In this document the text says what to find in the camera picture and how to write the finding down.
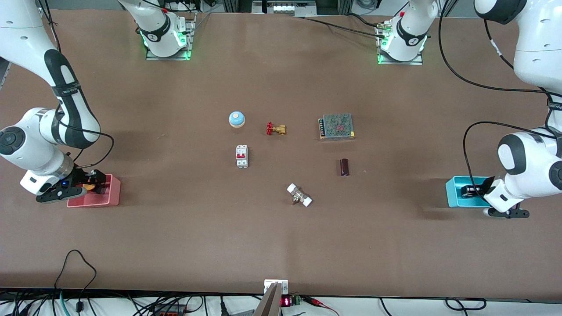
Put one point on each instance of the cyan plastic bin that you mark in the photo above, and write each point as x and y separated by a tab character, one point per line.
452	193

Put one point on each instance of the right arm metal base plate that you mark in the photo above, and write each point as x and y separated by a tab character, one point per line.
191	39

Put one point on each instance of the yellow push button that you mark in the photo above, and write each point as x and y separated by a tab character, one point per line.
89	187

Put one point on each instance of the dark red cylinder capacitor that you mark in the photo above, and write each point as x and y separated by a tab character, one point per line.
344	167

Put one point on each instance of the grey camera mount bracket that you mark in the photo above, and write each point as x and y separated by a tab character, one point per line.
274	296

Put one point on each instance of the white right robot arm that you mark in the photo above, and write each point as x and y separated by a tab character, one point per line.
66	101

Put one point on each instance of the red digit display module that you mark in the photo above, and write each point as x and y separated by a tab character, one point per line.
286	301

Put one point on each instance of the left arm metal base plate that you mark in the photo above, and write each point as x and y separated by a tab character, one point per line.
415	62

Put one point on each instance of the grey device with connectors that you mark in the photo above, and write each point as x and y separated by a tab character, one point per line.
284	7

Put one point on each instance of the metal mesh power supply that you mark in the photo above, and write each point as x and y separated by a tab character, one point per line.
338	126

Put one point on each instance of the white circuit breaker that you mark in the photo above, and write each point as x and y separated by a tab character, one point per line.
242	156

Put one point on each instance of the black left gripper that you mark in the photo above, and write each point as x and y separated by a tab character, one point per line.
476	190

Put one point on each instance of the blue round bell button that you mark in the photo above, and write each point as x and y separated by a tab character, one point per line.
236	118

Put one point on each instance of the metal fitting white ends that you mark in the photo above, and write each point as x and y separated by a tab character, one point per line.
299	195

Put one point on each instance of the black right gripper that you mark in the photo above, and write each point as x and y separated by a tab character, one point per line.
81	177

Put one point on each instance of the pink plastic bin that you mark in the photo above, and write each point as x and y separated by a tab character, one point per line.
107	199

